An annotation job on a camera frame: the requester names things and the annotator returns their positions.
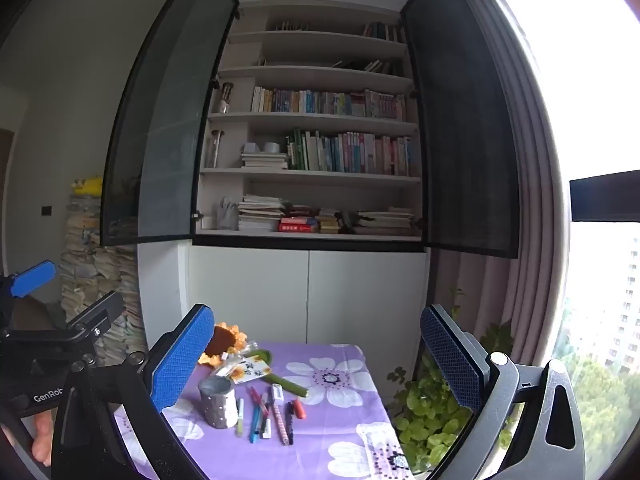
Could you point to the white correction tape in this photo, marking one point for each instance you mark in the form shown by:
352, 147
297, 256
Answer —
278, 392

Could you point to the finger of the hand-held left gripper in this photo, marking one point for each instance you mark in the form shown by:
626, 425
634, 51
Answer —
32, 277
95, 317

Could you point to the small grey box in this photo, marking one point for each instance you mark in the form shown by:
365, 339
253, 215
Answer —
250, 148

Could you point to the tall pile of books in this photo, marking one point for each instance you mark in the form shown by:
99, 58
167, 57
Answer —
90, 260

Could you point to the small stack of books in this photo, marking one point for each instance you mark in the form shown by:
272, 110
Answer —
330, 221

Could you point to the dark window frame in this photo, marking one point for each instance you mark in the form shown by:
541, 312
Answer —
605, 195

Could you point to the yellow plush toy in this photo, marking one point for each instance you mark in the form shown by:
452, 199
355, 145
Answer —
89, 185

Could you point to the low stack of white books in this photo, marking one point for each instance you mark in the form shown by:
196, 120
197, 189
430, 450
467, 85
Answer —
265, 161

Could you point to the black pen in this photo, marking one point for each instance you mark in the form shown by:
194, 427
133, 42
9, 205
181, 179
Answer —
290, 425

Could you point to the dark glass cabinet door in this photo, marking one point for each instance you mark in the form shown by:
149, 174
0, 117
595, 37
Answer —
170, 110
465, 135

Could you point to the grey dotted pen holder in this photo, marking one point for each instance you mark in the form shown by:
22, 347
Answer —
220, 407

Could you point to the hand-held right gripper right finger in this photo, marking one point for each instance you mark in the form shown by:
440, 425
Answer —
450, 360

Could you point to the short colourful book row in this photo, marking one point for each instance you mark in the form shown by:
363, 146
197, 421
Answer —
382, 31

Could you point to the white stationery holder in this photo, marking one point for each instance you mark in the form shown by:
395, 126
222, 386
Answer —
227, 216

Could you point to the sunflower print card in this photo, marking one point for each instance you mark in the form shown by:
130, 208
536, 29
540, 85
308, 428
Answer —
250, 371

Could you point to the leaning row of books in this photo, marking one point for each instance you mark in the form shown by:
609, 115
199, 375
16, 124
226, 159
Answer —
370, 66

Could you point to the white ribbon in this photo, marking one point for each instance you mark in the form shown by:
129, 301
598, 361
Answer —
224, 369

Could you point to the white bookshelf cabinet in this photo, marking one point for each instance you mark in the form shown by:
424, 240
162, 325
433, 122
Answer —
300, 285

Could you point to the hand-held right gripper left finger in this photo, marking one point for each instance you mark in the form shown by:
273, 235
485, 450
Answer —
182, 360

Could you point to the pink curtain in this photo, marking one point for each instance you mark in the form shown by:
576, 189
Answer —
540, 210

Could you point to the apartment building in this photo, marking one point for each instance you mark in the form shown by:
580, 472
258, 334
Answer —
627, 310

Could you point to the wide messy book stack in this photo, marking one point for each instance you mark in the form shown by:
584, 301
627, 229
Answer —
382, 222

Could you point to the green potted plant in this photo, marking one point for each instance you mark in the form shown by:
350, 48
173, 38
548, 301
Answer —
430, 410

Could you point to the green and pink book row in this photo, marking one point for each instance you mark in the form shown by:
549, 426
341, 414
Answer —
350, 152

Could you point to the white capped pen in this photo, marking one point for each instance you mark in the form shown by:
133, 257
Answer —
267, 429

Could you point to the small glass bottle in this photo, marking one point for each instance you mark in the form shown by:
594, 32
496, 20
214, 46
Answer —
225, 99

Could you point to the short dark book row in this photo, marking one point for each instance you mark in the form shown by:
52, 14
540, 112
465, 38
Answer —
292, 26

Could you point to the person's left hand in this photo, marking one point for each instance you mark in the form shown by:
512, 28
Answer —
44, 437

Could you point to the stack of red books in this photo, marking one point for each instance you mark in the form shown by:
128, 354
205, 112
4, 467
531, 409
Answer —
298, 225

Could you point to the long row of colourful books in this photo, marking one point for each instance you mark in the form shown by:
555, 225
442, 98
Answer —
325, 102

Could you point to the orange marker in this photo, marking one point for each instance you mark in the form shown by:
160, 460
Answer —
299, 409

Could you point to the blue pen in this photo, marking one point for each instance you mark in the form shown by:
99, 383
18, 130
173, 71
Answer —
255, 425

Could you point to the crochet sunflower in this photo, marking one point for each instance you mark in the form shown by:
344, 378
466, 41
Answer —
225, 342

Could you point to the purple floral tablecloth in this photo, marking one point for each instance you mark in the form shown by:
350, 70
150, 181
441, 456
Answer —
325, 440

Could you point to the tall stack of white books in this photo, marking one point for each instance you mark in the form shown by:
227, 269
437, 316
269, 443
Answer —
260, 214

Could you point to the red pen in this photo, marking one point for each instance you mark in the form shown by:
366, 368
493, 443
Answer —
256, 396

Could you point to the white green pen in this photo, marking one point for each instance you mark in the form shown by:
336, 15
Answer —
240, 417

